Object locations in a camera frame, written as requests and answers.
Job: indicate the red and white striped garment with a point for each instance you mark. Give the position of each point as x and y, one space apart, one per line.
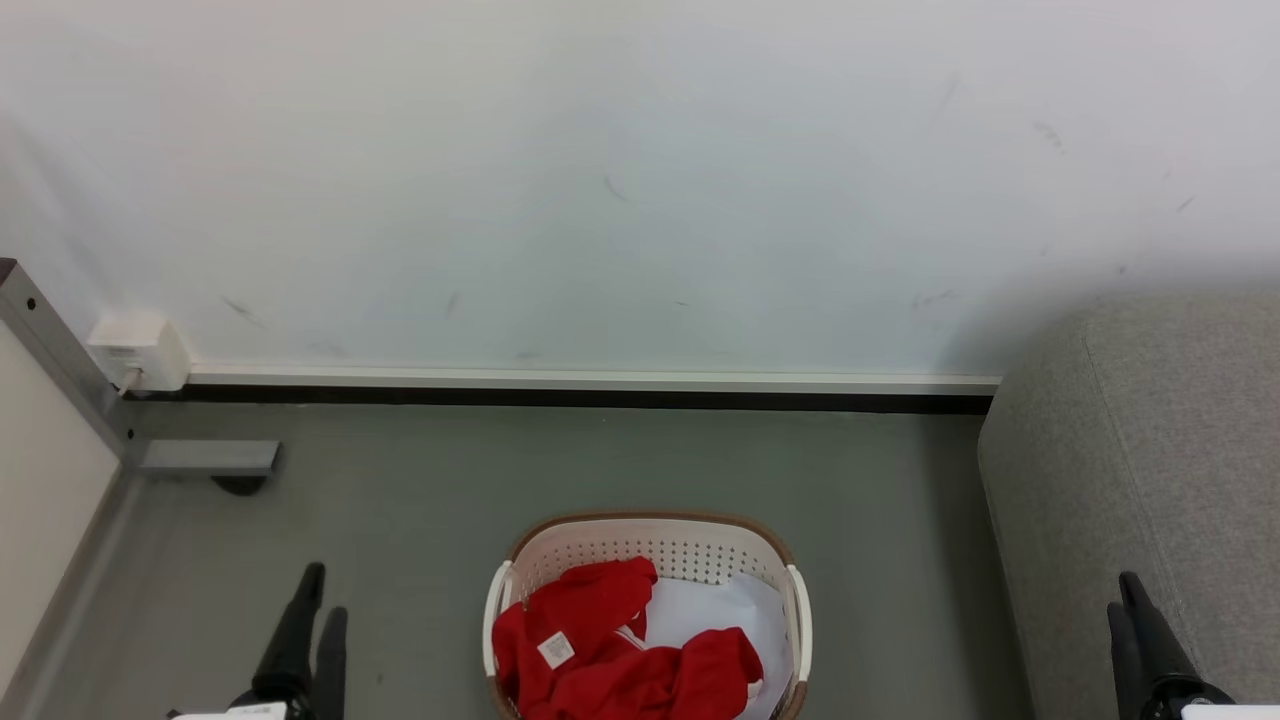
705 612

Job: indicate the white and black baseboard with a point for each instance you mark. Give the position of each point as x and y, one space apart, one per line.
600 388

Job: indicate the white perforated laundry basket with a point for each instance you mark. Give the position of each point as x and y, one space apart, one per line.
690 548

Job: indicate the beige partition panel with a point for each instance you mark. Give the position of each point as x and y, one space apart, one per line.
40 480

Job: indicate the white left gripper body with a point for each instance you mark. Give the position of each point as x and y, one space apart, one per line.
265 708

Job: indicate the grey fabric sofa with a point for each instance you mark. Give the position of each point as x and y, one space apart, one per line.
1150 460

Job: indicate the grey metal frame foot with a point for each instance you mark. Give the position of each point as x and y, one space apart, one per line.
205 456

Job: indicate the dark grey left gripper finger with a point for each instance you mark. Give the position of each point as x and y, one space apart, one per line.
290 640
331 670

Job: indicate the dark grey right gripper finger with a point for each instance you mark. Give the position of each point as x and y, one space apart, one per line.
1124 650
1155 635

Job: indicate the white wall socket box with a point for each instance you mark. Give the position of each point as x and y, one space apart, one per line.
145 350

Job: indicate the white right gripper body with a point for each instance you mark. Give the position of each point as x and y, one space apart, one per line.
1200 702

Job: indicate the grey metal frame post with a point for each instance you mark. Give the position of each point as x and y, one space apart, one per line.
60 350

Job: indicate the black caster wheel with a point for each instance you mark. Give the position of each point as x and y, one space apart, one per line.
240 485

